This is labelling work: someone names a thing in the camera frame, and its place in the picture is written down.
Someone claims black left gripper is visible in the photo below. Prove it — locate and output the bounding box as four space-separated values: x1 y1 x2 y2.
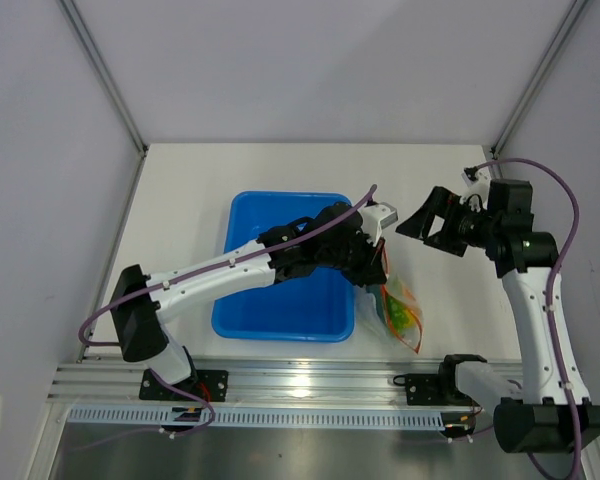
318 228 386 289

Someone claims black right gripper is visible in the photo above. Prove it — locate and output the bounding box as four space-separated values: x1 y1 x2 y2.
396 187 500 258

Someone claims clear zip top bag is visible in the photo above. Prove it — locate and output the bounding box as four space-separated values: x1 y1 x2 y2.
355 244 424 354

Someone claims green grape bunch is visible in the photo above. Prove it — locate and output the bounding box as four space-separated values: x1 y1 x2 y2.
386 296 416 335

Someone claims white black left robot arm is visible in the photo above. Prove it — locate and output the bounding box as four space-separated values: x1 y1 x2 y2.
111 200 398 400

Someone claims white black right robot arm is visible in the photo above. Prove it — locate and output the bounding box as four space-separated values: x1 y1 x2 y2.
396 180 600 454

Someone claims blue plastic tray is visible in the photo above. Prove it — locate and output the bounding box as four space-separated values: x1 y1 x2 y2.
211 191 355 343

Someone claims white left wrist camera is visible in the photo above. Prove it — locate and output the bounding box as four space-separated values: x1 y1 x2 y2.
359 203 398 246

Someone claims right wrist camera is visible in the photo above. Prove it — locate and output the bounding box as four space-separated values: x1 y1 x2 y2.
460 167 491 211

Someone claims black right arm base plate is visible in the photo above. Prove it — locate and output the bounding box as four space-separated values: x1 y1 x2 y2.
392 373 467 406

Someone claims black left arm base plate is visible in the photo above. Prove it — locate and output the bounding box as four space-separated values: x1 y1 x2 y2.
139 369 229 402

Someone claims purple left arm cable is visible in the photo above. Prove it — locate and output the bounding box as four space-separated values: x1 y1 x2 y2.
77 183 379 441

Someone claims aluminium mounting rail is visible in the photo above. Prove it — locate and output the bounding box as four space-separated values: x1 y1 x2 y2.
47 356 439 409

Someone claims white slotted cable duct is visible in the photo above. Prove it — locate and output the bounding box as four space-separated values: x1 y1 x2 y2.
67 404 445 431

